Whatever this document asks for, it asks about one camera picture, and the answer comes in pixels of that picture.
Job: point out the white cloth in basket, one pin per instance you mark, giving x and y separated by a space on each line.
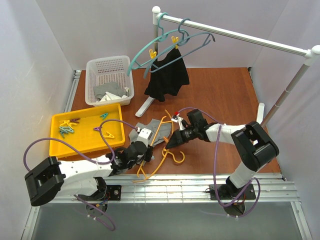
108 96

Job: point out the teal clothespin left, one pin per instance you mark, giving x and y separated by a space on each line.
66 127

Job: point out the white clothes rack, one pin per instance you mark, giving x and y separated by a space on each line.
295 126

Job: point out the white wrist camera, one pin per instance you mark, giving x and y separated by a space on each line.
180 120
144 136

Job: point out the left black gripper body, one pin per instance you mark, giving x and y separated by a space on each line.
149 153

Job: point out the yellow tray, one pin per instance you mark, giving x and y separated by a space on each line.
84 138

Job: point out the white laundry basket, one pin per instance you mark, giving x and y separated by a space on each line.
107 81

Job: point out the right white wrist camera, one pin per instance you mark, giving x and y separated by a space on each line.
180 120

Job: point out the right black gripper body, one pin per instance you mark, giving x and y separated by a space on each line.
185 133

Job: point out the grey-blue hanger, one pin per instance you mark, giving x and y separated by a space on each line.
152 68

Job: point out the black underwear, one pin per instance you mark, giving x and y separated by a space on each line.
167 80

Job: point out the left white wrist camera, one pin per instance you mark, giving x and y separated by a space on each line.
144 136

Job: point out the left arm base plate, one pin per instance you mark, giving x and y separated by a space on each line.
112 193

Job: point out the grey underwear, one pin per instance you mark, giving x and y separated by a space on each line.
164 131

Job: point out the aluminium rail frame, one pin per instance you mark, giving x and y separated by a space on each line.
155 187

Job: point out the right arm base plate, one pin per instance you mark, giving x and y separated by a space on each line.
248 194

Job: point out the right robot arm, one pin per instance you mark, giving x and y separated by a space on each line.
254 146

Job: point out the teal clothespin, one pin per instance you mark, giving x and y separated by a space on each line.
104 116
66 127

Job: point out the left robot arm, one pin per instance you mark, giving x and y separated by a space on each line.
53 178

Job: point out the yellow clothespin left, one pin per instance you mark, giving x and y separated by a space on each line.
152 53

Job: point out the dark grey cloth in basket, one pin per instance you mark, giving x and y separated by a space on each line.
112 87

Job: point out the teal hanger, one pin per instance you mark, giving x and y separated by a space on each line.
160 36

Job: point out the yellow hanger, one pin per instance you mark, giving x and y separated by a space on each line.
165 152

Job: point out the orange clothespin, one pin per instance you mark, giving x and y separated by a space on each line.
166 139

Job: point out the yellow clothespin right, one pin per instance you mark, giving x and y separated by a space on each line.
175 40

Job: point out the yellow clothespin in tray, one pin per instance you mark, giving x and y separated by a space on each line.
108 135

